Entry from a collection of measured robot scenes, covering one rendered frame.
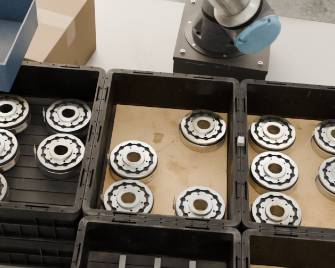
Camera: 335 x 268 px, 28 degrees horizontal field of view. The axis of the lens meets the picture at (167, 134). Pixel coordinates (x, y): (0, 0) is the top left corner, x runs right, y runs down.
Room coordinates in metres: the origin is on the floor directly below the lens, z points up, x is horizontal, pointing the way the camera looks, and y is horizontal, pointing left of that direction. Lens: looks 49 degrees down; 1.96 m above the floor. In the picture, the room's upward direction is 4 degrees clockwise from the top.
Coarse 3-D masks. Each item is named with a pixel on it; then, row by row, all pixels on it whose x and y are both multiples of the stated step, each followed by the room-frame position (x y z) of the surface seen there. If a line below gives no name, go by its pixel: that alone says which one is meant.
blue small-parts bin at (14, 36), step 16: (0, 0) 1.07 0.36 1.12; (16, 0) 1.07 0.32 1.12; (32, 0) 1.06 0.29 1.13; (0, 16) 1.07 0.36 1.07; (16, 16) 1.07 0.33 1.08; (32, 16) 1.04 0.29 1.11; (0, 32) 1.03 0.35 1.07; (16, 32) 1.03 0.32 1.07; (32, 32) 1.03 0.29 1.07; (0, 48) 0.98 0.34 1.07; (16, 48) 0.93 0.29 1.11; (0, 64) 0.87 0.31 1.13; (16, 64) 0.92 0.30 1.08; (0, 80) 0.87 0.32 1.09
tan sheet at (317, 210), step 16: (304, 128) 1.05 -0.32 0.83; (304, 144) 1.00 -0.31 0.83; (304, 160) 0.95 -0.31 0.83; (320, 160) 0.96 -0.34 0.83; (304, 176) 0.91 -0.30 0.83; (256, 192) 0.85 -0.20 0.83; (304, 192) 0.86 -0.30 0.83; (320, 192) 0.87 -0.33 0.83; (304, 208) 0.82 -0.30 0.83; (320, 208) 0.82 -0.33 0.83; (304, 224) 0.78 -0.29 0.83; (320, 224) 0.78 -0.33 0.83
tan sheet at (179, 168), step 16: (128, 112) 1.06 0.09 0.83; (144, 112) 1.06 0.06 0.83; (160, 112) 1.06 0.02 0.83; (176, 112) 1.07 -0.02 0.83; (128, 128) 1.01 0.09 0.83; (144, 128) 1.01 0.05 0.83; (160, 128) 1.02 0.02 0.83; (176, 128) 1.02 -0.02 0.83; (112, 144) 0.96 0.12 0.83; (160, 144) 0.97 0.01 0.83; (176, 144) 0.97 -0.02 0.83; (224, 144) 0.98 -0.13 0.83; (160, 160) 0.92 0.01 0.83; (176, 160) 0.93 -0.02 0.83; (192, 160) 0.93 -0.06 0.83; (208, 160) 0.93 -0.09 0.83; (224, 160) 0.94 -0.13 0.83; (160, 176) 0.88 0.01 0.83; (176, 176) 0.88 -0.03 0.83; (192, 176) 0.88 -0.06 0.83; (208, 176) 0.89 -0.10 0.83; (224, 176) 0.89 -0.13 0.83; (160, 192) 0.83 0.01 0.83; (176, 192) 0.84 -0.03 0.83; (224, 192) 0.85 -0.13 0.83; (160, 208) 0.79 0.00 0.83
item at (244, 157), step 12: (240, 84) 1.08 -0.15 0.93; (252, 84) 1.08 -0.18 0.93; (264, 84) 1.08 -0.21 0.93; (276, 84) 1.09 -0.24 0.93; (288, 84) 1.09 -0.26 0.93; (300, 84) 1.09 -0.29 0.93; (312, 84) 1.09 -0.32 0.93; (240, 96) 1.04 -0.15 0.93; (240, 108) 1.00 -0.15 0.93; (240, 120) 0.97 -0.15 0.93; (240, 132) 0.93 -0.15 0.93; (240, 156) 0.87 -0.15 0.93; (240, 228) 0.71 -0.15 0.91; (252, 228) 0.70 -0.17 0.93; (264, 228) 0.70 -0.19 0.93; (276, 228) 0.70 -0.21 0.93; (288, 228) 0.70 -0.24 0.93; (300, 228) 0.70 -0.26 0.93; (312, 228) 0.70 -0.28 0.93; (324, 228) 0.71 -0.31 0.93
